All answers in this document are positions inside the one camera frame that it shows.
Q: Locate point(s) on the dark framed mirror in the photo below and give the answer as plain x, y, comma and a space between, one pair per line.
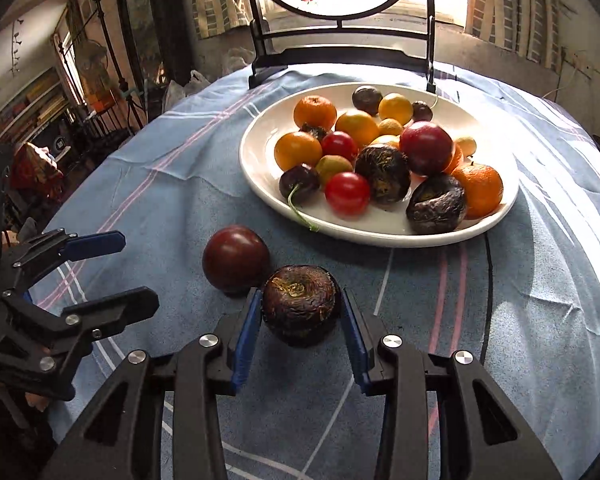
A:
156, 41

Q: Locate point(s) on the large front orange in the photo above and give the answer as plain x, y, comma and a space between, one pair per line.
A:
296, 148

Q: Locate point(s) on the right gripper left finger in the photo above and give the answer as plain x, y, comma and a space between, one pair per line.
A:
118, 434

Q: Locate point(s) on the blue striped tablecloth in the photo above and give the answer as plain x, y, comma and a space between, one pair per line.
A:
522, 298

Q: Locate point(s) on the small orange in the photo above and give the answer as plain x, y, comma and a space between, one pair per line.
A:
388, 140

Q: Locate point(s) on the dark plum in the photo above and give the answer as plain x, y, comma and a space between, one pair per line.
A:
236, 259

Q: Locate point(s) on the round painted screen on stand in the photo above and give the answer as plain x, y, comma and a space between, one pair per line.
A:
338, 17

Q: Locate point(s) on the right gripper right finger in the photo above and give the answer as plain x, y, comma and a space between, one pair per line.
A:
482, 434

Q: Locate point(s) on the dark cherry with stem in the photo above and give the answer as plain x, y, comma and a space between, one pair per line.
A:
297, 185

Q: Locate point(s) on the left hand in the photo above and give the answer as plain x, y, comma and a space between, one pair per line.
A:
33, 400

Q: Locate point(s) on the small yellow kumquat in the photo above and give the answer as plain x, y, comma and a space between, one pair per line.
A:
467, 144

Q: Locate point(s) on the small red tomato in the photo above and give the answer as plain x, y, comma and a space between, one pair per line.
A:
348, 194

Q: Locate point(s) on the large front mandarin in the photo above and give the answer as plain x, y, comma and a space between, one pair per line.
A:
483, 188

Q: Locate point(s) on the wrinkled passion fruit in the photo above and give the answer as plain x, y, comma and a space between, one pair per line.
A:
301, 304
437, 205
386, 171

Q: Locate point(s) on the green-brown round fruit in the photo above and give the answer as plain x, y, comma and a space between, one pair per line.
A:
330, 165

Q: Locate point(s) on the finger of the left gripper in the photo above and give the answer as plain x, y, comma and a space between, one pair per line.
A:
79, 248
108, 316

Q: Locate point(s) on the right curtain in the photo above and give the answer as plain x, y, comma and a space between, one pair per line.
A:
528, 28

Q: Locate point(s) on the plastic bag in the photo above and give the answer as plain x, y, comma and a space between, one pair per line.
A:
176, 93

